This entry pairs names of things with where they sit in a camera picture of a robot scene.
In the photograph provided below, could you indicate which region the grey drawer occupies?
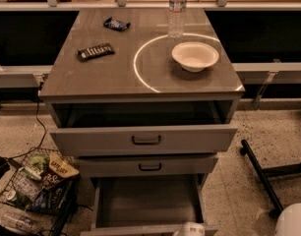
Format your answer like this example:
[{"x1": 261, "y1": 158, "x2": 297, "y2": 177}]
[
  {"x1": 50, "y1": 124, "x2": 237, "y2": 157},
  {"x1": 78, "y1": 154, "x2": 217, "y2": 178},
  {"x1": 80, "y1": 175, "x2": 218, "y2": 236}
]

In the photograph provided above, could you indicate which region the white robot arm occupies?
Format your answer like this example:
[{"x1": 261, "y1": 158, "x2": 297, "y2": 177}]
[{"x1": 172, "y1": 203, "x2": 301, "y2": 236}]

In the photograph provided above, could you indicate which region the grey drawer cabinet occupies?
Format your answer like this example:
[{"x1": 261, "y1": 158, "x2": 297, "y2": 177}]
[{"x1": 38, "y1": 7, "x2": 247, "y2": 193}]

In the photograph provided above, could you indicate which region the white paper bowl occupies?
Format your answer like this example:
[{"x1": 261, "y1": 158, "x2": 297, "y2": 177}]
[{"x1": 172, "y1": 42, "x2": 219, "y2": 73}]

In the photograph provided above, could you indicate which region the black chocolate bar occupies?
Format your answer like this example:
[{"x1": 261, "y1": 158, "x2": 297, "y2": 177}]
[{"x1": 77, "y1": 43, "x2": 115, "y2": 62}]

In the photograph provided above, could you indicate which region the dark blue snack packet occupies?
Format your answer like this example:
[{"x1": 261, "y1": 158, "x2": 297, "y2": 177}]
[{"x1": 103, "y1": 18, "x2": 131, "y2": 31}]

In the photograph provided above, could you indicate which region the tan chip bag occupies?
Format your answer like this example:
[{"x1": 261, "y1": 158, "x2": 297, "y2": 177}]
[{"x1": 49, "y1": 152, "x2": 79, "y2": 178}]

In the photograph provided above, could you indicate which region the clear plastic water bottle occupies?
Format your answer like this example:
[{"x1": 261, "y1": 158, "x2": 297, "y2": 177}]
[{"x1": 168, "y1": 0, "x2": 187, "y2": 38}]

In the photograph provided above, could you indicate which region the green snack bag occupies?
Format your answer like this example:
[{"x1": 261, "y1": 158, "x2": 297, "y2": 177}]
[{"x1": 30, "y1": 154, "x2": 49, "y2": 175}]

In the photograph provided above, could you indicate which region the black chair base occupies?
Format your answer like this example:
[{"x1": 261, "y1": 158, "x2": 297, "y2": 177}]
[{"x1": 240, "y1": 140, "x2": 301, "y2": 217}]

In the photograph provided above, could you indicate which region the green can in basket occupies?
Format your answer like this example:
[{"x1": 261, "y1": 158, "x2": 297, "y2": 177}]
[{"x1": 6, "y1": 190, "x2": 29, "y2": 208}]

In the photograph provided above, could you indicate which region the clear bottle on floor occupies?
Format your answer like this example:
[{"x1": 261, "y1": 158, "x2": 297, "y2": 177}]
[{"x1": 1, "y1": 212, "x2": 40, "y2": 234}]

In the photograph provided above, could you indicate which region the black power cable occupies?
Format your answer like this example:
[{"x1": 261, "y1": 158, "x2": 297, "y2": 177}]
[{"x1": 0, "y1": 82, "x2": 48, "y2": 211}]

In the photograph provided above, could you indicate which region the black wire basket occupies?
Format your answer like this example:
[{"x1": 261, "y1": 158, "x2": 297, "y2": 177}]
[{"x1": 0, "y1": 148, "x2": 79, "y2": 236}]

